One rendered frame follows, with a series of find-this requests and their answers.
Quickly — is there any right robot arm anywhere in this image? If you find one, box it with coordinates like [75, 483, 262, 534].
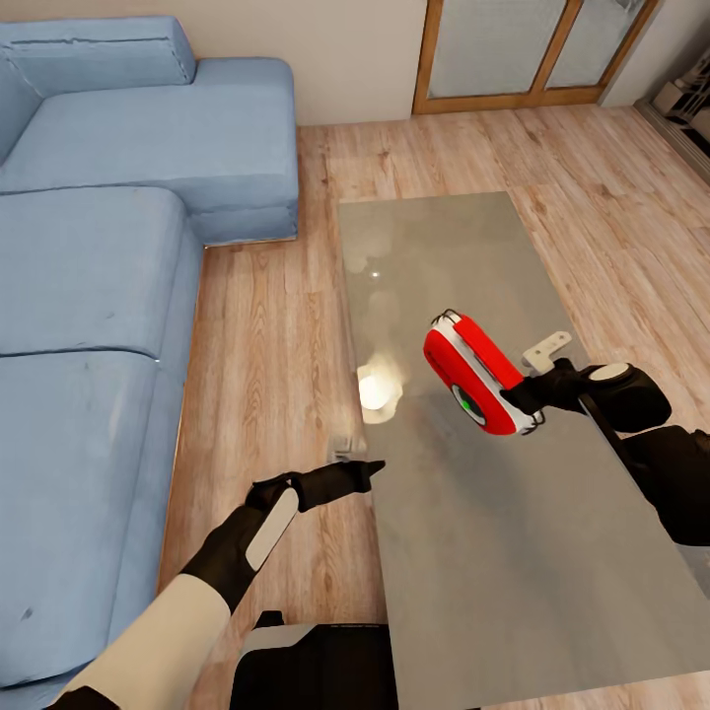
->
[500, 330, 710, 603]

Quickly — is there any radio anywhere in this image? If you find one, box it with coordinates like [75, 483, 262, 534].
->
[423, 313, 541, 435]

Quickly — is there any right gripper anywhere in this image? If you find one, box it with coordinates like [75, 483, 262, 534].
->
[500, 358, 575, 415]

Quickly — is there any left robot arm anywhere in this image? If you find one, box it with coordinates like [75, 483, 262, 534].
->
[44, 437, 386, 710]

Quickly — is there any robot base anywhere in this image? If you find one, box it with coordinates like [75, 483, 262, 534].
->
[230, 610, 398, 710]

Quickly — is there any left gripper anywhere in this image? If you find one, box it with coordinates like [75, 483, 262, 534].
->
[315, 461, 386, 504]

